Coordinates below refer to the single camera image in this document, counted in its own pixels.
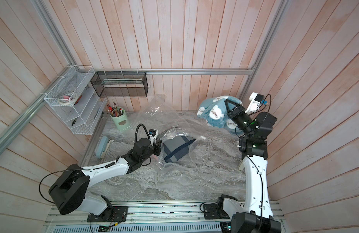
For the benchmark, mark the pens in cup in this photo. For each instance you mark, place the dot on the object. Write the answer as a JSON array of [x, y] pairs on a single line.
[[114, 110]]

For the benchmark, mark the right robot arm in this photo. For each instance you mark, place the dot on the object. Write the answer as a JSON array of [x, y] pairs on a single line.
[[255, 216]]

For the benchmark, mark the white wire shelf rack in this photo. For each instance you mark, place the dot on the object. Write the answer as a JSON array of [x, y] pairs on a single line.
[[82, 117]]

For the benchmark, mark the tape roll on shelf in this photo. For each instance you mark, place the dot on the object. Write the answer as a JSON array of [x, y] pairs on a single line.
[[68, 99]]

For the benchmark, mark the aluminium rail base frame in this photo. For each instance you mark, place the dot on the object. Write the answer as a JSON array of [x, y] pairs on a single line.
[[144, 216]]

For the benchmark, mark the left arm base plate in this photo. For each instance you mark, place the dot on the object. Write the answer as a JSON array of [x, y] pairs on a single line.
[[111, 214]]

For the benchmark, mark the grey navy cloth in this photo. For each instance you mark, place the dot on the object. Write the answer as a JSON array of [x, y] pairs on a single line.
[[176, 148]]

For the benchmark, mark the green pen cup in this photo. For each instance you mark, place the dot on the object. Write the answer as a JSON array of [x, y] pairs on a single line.
[[122, 123]]

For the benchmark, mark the black mesh wall basket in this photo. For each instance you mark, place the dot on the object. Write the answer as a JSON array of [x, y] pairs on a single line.
[[120, 84]]

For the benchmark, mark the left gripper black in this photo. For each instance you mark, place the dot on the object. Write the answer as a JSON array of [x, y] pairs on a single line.
[[158, 147]]

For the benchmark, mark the teal bear print blanket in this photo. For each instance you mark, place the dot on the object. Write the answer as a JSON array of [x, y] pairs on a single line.
[[215, 113]]

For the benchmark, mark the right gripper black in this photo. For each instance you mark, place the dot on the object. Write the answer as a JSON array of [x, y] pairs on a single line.
[[237, 115]]

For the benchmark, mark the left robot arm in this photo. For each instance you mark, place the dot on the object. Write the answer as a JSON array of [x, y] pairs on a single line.
[[69, 191]]

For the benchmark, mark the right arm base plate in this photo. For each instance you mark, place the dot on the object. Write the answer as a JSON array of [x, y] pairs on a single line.
[[212, 211]]

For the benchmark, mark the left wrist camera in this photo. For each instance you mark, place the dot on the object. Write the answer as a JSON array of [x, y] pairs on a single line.
[[153, 136]]

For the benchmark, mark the clear plastic vacuum bag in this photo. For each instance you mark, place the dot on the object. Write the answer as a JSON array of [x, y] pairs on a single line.
[[170, 123]]

